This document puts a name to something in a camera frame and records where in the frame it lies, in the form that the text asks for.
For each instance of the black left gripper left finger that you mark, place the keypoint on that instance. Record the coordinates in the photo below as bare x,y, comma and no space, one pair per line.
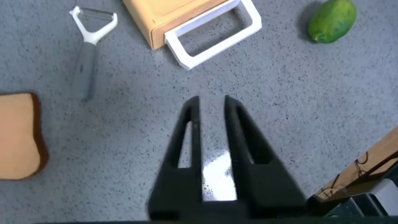
180,189

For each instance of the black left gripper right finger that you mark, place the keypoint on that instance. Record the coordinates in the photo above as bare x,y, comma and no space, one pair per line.
264,186

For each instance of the brown crust toast slice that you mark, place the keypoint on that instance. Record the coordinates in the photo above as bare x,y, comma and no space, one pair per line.
17,137

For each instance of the green lime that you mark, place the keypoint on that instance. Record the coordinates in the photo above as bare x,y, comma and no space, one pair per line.
332,20

